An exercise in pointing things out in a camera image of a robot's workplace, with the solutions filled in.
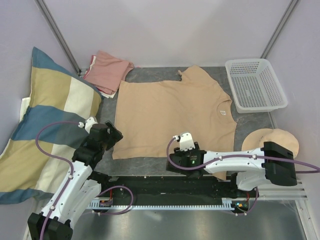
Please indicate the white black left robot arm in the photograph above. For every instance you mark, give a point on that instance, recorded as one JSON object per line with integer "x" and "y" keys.
{"x": 57, "y": 220}

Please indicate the blue yellow striped pillow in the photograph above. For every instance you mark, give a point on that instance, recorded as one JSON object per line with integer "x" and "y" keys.
{"x": 36, "y": 158}

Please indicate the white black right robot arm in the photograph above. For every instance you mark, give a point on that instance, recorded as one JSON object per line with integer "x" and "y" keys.
{"x": 271, "y": 164}

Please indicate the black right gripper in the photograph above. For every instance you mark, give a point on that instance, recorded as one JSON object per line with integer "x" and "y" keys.
{"x": 179, "y": 153}

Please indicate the aluminium frame post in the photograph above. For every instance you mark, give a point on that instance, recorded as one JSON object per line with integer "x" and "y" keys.
{"x": 58, "y": 35}
{"x": 290, "y": 9}

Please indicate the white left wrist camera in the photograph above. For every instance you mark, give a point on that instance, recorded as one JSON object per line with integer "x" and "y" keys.
{"x": 88, "y": 124}

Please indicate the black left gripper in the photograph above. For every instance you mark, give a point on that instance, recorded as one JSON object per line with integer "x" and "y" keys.
{"x": 114, "y": 137}

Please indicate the folded pink t shirt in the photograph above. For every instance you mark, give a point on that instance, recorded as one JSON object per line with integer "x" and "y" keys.
{"x": 106, "y": 72}

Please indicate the beige bucket hat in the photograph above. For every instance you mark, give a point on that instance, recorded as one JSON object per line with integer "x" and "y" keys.
{"x": 281, "y": 137}

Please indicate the left aluminium frame post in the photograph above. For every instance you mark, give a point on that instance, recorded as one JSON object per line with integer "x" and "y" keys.
{"x": 58, "y": 35}

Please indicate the beige t shirt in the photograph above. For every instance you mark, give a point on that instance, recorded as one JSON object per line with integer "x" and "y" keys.
{"x": 149, "y": 114}

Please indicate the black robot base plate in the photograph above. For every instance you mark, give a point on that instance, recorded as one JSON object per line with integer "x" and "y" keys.
{"x": 169, "y": 189}

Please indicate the right aluminium frame post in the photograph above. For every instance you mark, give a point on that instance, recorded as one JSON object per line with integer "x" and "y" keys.
{"x": 290, "y": 9}

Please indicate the grey slotted cable duct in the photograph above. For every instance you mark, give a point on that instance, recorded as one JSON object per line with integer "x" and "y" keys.
{"x": 224, "y": 204}

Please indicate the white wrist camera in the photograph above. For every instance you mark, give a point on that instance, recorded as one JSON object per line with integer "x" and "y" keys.
{"x": 185, "y": 141}
{"x": 88, "y": 124}

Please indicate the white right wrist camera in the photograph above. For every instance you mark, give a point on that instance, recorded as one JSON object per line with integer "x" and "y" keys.
{"x": 185, "y": 141}

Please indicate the white plastic basket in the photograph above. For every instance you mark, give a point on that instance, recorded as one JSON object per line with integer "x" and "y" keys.
{"x": 255, "y": 86}

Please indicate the aluminium rail right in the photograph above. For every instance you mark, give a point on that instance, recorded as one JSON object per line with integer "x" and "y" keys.
{"x": 271, "y": 192}

